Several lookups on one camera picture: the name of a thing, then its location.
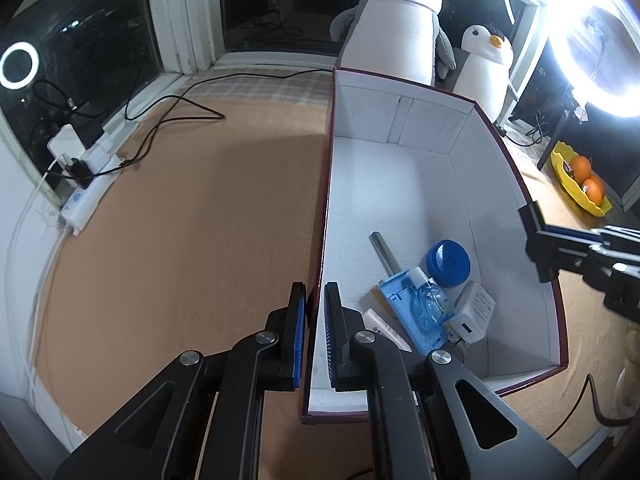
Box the black power cable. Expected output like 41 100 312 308
120 67 333 166

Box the black looped cable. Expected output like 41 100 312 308
32 80 101 121

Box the black plug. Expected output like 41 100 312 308
70 157 96 181

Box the black ring light cable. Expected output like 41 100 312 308
505 110 546 148

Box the white window frame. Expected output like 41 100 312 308
0 0 576 211

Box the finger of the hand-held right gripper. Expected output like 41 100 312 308
518 201 640 235
526 232 640 321

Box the large penguin plush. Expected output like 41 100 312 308
330 0 457 86

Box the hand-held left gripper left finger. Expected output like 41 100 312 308
52 282 307 480

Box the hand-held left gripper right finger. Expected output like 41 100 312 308
324 282 581 480

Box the yellow leaf-shaped bowl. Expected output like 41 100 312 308
550 141 613 217

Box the small penguin plush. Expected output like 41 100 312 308
452 24 516 123

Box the black tripod stand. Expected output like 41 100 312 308
537 95 586 171

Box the white power strip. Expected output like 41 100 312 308
60 132 126 236

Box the white plug adapter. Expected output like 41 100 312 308
47 124 83 161

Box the checked cloth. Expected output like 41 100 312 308
185 65 333 106

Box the red cardboard box white inside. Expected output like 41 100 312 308
301 66 570 426

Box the white wall charger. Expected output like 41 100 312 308
445 281 496 346

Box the blue round container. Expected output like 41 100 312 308
424 240 471 288

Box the dark thin cable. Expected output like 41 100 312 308
547 375 631 441

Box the white ring light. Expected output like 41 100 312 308
545 0 640 118

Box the small blue clear bottle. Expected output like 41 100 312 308
407 267 456 333

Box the pink bottle grey cap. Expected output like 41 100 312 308
361 307 413 353

